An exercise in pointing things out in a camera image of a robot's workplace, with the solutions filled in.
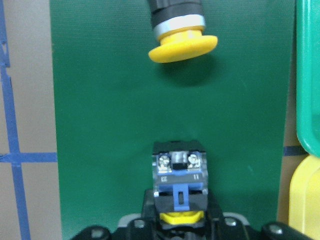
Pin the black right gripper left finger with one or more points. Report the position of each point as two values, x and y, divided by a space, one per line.
149 211

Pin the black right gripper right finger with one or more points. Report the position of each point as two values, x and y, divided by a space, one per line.
212 212

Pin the yellow push button switch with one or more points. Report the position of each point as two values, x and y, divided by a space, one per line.
178 25

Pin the yellow plastic tray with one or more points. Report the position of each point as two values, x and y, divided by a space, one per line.
304 198

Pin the green conveyor belt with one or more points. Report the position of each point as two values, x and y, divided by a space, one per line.
112 103

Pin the green plastic tray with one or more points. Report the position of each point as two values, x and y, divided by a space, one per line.
308 75

